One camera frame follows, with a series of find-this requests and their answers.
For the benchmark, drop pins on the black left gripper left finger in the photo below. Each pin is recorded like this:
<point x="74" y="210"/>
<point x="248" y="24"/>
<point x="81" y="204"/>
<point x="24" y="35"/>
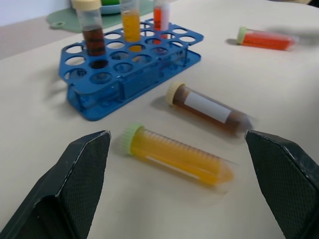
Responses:
<point x="72" y="184"/>

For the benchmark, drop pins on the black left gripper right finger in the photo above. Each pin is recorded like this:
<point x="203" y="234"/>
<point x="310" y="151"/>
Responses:
<point x="284" y="174"/>

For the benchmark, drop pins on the brown liquid tube, white label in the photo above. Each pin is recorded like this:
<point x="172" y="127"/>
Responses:
<point x="207" y="109"/>

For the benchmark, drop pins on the yellow liquid tube, green cap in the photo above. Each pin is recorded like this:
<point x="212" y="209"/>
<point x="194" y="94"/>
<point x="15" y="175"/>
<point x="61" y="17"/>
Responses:
<point x="174" y="159"/>

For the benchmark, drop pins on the blue test tube rack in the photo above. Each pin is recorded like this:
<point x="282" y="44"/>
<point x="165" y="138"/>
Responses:
<point x="129" y="72"/>

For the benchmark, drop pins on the orange liquid tube, green cap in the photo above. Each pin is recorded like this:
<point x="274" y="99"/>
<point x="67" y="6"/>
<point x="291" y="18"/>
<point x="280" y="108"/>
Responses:
<point x="264" y="39"/>

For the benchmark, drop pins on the brown liquid tube, cream cap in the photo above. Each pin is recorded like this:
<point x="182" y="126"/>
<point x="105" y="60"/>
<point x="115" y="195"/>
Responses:
<point x="92" y="32"/>

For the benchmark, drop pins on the red liquid tube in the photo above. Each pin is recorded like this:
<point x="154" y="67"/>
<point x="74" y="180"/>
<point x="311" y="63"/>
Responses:
<point x="161" y="17"/>

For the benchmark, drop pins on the pale green silicone mat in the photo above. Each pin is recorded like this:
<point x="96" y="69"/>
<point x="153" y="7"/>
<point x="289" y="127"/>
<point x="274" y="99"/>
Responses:
<point x="72" y="21"/>

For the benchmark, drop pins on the light blue plate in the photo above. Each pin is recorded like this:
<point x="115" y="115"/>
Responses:
<point x="112" y="9"/>

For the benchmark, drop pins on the green object on plate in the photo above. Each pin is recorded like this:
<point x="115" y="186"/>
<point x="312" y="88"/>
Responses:
<point x="110" y="2"/>

